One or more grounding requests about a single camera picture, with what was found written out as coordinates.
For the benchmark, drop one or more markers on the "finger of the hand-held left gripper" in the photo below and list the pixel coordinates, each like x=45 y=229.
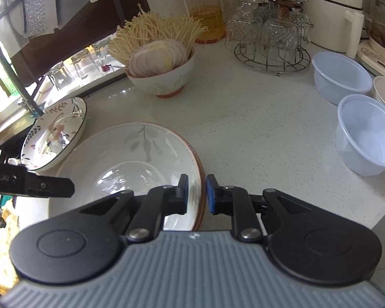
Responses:
x=51 y=186

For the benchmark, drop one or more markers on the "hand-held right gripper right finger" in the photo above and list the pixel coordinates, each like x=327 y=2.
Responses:
x=210 y=195

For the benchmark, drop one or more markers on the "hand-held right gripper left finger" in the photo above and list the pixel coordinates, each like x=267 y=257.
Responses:
x=185 y=194

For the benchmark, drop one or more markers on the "large brown-rimmed ceramic bowl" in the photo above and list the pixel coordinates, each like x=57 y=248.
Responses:
x=131 y=154

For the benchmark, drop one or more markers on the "floral dark-rimmed plate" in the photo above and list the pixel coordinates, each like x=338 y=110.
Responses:
x=51 y=134

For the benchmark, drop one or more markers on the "pale yellow cloth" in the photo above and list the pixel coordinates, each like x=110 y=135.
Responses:
x=0 y=247

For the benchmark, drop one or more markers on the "clear glass tumbler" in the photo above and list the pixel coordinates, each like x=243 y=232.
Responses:
x=81 y=64
x=59 y=77
x=102 y=53

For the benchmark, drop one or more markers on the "ceramic bowl with brown foot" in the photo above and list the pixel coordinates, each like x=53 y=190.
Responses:
x=166 y=81

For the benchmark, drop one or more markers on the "clear plastic bowl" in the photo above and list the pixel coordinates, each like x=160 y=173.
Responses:
x=340 y=77
x=365 y=134

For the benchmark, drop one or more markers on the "grey patterned cloth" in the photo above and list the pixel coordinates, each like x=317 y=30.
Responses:
x=35 y=12

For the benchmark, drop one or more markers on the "dark brown wooden cabinet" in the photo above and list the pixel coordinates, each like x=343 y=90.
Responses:
x=93 y=22

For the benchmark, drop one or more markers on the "patterned glass cup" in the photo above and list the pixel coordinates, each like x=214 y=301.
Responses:
x=243 y=25
x=303 y=25
x=293 y=1
x=280 y=38

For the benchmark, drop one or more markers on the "red-lidded plastic jar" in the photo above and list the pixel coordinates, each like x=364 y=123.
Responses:
x=208 y=12

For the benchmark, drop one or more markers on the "cream kettle base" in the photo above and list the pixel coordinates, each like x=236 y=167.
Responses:
x=369 y=57

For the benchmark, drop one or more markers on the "white electric cooking pot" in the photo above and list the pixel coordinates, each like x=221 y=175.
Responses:
x=327 y=16

